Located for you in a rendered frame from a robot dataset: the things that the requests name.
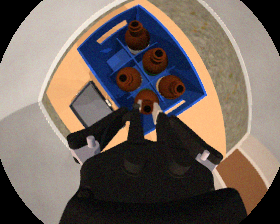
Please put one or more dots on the blue plastic crate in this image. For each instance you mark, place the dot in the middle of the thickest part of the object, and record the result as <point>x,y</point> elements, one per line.
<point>104,58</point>

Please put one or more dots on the grey rectangular tray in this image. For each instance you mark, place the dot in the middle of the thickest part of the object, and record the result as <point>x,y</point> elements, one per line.
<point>90,106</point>

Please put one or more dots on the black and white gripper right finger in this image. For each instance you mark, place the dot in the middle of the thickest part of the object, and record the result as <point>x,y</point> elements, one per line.
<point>179,158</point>

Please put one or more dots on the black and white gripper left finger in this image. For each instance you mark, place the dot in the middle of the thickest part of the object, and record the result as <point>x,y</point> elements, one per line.
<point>92,140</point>

